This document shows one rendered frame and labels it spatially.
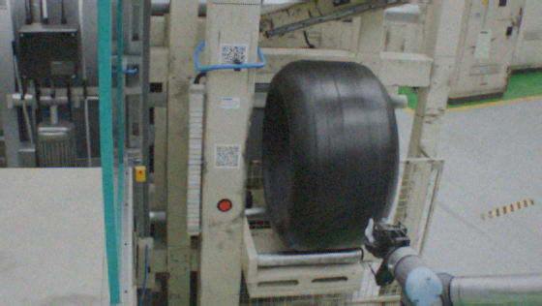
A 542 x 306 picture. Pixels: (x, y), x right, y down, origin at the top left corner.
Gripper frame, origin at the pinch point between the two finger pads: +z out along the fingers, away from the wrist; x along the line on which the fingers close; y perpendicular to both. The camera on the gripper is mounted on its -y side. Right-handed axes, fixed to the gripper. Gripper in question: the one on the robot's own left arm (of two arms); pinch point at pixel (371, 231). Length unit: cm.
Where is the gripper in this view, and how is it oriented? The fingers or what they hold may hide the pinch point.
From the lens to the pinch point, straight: 163.0
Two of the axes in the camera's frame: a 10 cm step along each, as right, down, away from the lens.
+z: -2.0, -3.1, 9.3
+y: 0.5, -9.5, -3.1
